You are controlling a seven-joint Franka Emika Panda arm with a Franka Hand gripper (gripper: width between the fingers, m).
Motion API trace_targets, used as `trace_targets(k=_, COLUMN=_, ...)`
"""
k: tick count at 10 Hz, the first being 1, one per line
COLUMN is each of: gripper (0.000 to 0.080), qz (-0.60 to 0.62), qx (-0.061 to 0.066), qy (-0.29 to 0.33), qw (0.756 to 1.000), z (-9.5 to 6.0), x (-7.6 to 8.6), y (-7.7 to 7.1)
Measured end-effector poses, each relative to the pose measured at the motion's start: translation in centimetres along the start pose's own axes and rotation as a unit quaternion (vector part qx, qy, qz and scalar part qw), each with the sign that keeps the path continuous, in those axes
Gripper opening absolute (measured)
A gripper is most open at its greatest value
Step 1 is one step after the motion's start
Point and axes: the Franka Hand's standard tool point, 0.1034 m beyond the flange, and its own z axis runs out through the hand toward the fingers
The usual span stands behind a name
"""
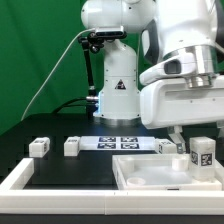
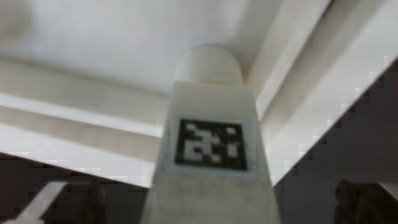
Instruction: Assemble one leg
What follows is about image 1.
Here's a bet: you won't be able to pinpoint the black base cables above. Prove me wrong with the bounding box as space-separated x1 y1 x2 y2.
53 97 88 115

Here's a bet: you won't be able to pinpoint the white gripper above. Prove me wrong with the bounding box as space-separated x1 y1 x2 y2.
140 78 224 154

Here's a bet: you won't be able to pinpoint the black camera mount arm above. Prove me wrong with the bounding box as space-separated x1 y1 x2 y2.
78 37 97 116

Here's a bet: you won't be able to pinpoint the white camera cable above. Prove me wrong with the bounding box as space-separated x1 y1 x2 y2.
20 28 97 122

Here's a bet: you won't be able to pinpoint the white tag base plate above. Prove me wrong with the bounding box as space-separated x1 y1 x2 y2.
79 136 155 150

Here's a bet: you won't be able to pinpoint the white U-shaped obstacle fence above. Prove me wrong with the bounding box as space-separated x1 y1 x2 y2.
0 158 224 215

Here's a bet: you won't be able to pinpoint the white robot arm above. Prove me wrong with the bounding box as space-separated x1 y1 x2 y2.
81 0 224 144

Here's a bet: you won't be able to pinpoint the white square table top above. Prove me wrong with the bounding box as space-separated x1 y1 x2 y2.
112 154 224 191

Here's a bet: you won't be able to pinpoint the grey camera on mount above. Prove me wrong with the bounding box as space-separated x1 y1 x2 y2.
95 28 126 39

